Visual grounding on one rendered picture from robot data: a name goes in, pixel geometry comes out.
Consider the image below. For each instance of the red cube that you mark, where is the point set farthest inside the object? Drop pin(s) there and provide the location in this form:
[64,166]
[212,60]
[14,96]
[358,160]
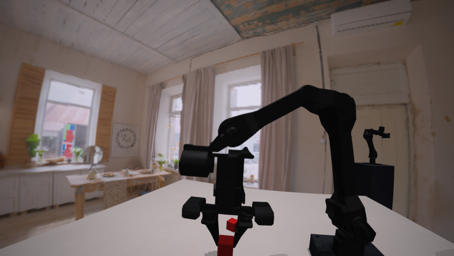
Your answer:
[225,245]
[231,224]

